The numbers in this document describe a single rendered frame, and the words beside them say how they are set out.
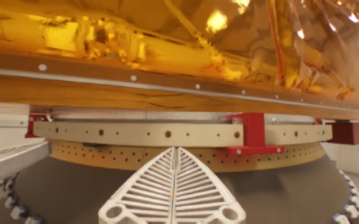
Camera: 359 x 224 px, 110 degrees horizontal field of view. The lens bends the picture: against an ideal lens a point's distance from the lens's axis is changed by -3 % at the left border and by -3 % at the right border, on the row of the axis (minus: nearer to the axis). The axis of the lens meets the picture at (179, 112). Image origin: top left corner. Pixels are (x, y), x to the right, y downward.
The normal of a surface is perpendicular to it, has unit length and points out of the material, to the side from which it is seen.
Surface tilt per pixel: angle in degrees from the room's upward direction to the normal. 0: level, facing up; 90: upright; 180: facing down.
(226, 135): 90
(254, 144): 90
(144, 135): 90
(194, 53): 130
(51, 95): 90
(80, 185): 62
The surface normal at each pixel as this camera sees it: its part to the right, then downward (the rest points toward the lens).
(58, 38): 0.26, 0.60
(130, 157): -0.12, -0.55
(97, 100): 0.36, -0.07
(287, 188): 0.26, -0.53
